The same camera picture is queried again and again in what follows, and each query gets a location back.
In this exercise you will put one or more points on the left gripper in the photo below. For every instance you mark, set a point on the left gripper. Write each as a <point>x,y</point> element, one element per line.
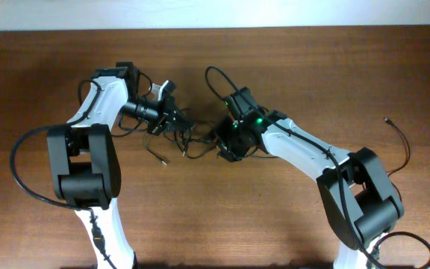
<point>169,112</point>

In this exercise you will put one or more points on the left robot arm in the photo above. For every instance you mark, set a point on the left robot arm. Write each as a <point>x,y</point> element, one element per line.
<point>85,169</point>

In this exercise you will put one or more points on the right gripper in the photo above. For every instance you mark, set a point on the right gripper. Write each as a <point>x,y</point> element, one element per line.
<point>230,153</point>

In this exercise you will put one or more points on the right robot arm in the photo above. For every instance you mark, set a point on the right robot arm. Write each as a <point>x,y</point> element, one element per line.
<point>361,203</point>

